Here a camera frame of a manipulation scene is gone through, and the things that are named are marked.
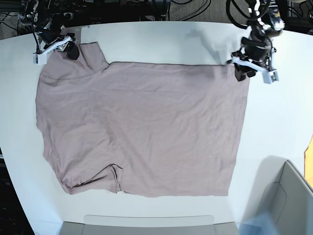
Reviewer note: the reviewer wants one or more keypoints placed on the grey bin right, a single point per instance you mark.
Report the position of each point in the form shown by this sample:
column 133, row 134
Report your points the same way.
column 289, row 201

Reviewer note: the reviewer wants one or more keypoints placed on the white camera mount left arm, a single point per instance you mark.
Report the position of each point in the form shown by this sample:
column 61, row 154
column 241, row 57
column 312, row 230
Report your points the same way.
column 269, row 76

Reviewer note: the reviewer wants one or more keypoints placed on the blue cloth in bin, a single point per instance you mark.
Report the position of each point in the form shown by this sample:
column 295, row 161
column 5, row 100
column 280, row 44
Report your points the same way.
column 262, row 224

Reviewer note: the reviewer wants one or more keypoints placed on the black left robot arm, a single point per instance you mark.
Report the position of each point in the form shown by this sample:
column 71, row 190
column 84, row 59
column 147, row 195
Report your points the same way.
column 263, row 13

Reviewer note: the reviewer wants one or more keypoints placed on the mauve T-shirt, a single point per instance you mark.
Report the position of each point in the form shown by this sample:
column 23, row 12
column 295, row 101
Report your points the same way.
column 140, row 128

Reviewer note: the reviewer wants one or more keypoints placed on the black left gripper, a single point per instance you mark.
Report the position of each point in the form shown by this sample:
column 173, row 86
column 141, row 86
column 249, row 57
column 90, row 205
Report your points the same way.
column 258, row 47

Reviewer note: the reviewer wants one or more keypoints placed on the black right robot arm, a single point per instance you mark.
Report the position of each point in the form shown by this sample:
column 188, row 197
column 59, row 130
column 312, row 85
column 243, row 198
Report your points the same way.
column 34, row 13

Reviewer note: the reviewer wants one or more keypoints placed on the orange object at edge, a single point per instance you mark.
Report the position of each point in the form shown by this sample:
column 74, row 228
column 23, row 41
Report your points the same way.
column 308, row 164

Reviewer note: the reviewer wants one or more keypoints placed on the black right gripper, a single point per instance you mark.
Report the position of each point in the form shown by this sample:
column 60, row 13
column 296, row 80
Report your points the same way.
column 51, row 33

